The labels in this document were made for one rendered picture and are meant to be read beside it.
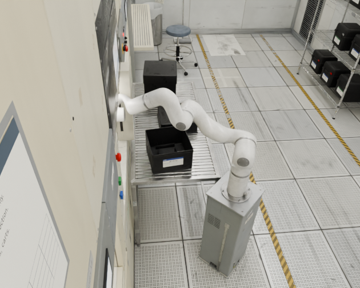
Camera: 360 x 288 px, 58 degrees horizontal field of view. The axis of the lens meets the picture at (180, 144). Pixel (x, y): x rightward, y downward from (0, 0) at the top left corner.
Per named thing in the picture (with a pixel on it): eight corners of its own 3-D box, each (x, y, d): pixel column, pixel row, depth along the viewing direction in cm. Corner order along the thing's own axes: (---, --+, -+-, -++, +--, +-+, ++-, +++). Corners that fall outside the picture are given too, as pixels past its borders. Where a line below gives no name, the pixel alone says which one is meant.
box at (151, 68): (176, 102, 284) (177, 76, 268) (143, 101, 283) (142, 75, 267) (175, 85, 306) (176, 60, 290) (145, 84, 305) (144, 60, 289)
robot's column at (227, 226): (246, 253, 257) (266, 189, 208) (227, 279, 240) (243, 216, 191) (217, 234, 270) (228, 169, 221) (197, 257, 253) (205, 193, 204)
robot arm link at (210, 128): (247, 165, 184) (249, 147, 196) (259, 152, 176) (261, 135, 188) (171, 122, 178) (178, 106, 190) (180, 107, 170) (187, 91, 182)
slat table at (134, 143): (210, 242, 264) (220, 177, 215) (136, 247, 258) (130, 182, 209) (190, 140, 363) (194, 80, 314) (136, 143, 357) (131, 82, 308)
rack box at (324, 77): (317, 77, 449) (323, 60, 432) (336, 76, 452) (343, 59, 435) (327, 88, 426) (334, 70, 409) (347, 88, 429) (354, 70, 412)
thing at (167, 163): (152, 175, 215) (152, 155, 204) (145, 148, 235) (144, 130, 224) (192, 168, 221) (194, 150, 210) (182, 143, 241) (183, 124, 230)
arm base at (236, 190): (256, 190, 208) (262, 170, 196) (241, 208, 196) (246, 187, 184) (231, 176, 216) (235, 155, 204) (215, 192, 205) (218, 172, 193)
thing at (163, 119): (198, 133, 251) (199, 119, 243) (160, 135, 247) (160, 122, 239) (191, 111, 273) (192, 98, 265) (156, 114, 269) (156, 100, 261)
